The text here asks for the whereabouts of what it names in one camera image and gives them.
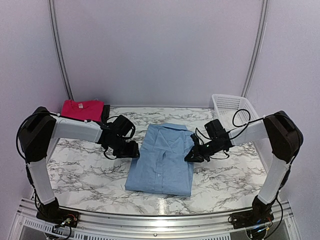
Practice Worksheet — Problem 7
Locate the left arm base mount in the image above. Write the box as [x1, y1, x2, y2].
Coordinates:
[36, 207, 80, 228]

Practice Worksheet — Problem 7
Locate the white plastic laundry basket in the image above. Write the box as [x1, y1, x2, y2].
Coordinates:
[211, 94, 260, 129]

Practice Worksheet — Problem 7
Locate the left wall aluminium profile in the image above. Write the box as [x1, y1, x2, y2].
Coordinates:
[47, 0, 74, 100]

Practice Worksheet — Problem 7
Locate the folded black garment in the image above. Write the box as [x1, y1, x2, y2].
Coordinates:
[101, 104, 111, 124]

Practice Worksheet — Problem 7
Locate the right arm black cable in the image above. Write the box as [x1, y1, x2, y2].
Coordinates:
[232, 108, 252, 128]

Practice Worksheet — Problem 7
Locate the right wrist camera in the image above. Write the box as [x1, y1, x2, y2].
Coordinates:
[190, 133, 201, 147]

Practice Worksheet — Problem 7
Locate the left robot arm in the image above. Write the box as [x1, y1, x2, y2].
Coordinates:
[15, 106, 140, 223]

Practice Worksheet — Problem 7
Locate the magenta t-shirt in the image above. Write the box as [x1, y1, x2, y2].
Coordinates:
[61, 100, 104, 122]

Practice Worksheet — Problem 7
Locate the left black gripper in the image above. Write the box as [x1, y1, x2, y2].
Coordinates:
[107, 134, 140, 158]

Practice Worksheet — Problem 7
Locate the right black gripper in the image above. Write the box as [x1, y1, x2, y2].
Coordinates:
[184, 138, 224, 163]

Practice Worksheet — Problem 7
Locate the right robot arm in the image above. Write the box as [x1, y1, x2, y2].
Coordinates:
[184, 110, 304, 224]

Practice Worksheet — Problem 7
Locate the wall aluminium profile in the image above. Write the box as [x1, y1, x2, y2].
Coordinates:
[47, 0, 74, 100]
[241, 0, 270, 98]

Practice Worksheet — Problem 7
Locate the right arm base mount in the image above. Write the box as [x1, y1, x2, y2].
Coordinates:
[228, 210, 274, 229]

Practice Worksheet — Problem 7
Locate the light blue shirt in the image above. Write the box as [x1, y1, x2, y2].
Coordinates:
[124, 123, 194, 197]

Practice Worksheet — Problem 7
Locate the right wall aluminium profile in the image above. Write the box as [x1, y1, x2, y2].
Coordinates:
[241, 0, 270, 98]

